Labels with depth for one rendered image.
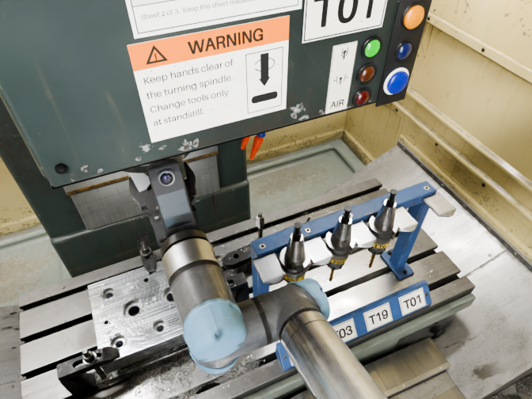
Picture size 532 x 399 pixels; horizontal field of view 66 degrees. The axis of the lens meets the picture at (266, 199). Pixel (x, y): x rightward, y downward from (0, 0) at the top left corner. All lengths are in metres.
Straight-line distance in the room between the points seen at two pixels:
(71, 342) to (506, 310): 1.24
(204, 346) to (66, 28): 0.36
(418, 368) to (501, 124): 0.76
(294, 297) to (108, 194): 0.84
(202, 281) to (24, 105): 0.28
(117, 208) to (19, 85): 1.01
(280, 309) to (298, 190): 1.31
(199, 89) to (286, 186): 1.51
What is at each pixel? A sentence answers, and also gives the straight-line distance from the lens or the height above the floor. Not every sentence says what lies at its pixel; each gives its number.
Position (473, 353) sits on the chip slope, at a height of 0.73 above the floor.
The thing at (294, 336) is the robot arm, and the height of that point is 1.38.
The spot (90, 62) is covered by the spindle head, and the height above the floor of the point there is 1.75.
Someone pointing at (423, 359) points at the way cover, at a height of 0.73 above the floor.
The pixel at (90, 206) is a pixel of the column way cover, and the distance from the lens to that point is 1.37.
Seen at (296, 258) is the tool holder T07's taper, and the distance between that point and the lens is 0.83.
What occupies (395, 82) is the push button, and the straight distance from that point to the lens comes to 0.55.
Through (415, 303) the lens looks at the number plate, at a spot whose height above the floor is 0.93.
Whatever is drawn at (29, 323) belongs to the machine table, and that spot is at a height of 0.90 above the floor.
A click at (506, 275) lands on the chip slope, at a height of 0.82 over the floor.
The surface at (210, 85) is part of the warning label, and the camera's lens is 0.43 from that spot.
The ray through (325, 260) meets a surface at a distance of 0.87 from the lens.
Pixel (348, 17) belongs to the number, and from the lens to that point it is 0.47.
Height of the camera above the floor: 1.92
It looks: 46 degrees down
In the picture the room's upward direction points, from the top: straight up
